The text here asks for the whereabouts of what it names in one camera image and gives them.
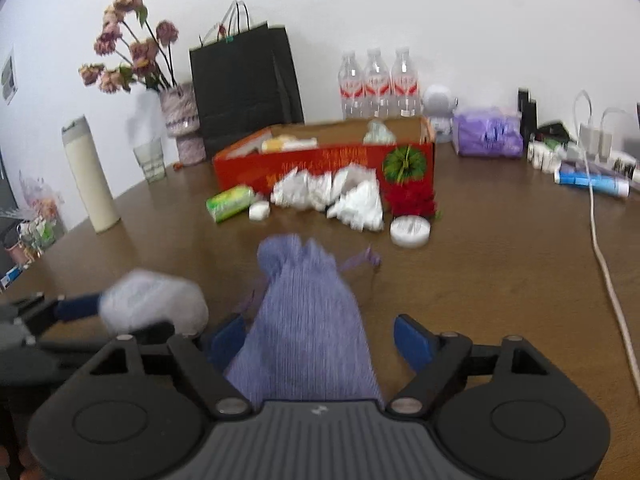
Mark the clear glass cup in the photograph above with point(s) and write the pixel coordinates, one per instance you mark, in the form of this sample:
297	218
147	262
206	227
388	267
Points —
150	160

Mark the yellow packet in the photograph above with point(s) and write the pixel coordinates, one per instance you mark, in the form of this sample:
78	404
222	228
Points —
287	144

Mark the purple tissue pack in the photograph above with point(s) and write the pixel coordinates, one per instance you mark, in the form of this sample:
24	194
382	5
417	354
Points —
487	132

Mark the pale green wrapped item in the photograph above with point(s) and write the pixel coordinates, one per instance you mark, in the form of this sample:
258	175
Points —
379	132

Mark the cream thermos bottle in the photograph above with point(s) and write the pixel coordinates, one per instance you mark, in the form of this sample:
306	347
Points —
90	180

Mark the red cardboard box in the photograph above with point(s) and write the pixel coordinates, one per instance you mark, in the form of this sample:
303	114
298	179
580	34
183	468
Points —
325	160

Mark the red artificial flower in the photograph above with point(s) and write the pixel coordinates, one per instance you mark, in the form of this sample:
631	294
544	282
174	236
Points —
411	201

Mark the group of small white bottles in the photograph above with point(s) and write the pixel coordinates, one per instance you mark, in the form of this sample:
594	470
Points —
545	156

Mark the white astronaut figurine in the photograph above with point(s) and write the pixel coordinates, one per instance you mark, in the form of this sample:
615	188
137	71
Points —
440	110

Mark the flat black object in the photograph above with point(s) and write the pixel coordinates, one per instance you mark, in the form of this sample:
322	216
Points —
552	131

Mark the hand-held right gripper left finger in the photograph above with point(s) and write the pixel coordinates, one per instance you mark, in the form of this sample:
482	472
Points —
227	341

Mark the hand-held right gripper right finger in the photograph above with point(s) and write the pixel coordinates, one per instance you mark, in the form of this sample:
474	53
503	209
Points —
412	342

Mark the dried pink flower bouquet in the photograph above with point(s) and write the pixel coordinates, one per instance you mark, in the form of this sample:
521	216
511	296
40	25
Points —
137	52

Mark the white charger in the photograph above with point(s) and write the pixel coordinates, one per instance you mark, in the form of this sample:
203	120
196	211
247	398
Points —
595	137

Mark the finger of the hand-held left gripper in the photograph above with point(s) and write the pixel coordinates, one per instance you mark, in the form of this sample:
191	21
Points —
150	332
77	307

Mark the pink knitted vase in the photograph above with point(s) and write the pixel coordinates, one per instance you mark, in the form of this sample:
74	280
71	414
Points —
181	115

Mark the black paper bag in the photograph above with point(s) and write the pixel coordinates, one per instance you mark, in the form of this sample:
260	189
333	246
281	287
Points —
240	95

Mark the large white tissue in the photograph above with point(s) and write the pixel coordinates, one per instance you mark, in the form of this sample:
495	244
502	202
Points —
155	300

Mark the wall picture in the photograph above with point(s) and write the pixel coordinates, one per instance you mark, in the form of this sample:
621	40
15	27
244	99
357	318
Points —
8	77

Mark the black rectangular bottle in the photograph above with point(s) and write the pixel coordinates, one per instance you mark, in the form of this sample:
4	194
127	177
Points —
527	115

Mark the wrapped flower bundle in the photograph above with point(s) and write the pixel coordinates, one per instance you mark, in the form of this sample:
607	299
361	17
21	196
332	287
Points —
35	215

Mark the small white block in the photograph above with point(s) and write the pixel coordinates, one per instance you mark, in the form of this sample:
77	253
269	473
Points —
259	210

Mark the clear water bottle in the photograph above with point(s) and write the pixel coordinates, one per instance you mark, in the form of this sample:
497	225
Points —
351	90
377	87
405	85

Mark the blue and white tube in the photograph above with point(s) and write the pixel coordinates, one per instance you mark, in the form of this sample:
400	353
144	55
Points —
592	182

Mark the green tissue packet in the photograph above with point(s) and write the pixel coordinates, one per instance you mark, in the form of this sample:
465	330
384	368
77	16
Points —
231	202

